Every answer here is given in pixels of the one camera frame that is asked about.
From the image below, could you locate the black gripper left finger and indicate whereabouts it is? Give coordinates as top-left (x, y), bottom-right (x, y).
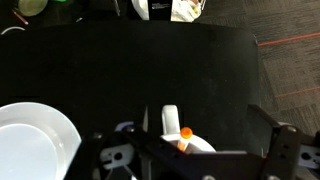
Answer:
top-left (124, 108), bottom-right (174, 157)

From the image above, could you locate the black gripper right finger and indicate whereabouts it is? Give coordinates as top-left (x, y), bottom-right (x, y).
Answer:
top-left (245, 105), bottom-right (302, 160)

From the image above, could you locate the white ceramic mug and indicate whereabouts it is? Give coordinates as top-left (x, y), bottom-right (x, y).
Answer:
top-left (161, 105), bottom-right (215, 154)

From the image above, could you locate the black table mat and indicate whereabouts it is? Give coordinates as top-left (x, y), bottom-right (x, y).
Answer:
top-left (0, 21), bottom-right (259, 150)

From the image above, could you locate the white round plate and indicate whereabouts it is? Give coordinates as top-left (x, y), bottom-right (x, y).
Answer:
top-left (0, 102), bottom-right (81, 180)

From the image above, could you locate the crumpled white paper towel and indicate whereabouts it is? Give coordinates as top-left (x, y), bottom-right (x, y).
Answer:
top-left (171, 0), bottom-right (202, 22)

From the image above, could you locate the round metal tin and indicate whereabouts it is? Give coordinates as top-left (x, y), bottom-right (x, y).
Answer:
top-left (17, 0), bottom-right (48, 17)

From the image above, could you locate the white cable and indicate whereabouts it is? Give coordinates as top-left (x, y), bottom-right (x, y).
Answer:
top-left (0, 26), bottom-right (26, 36)

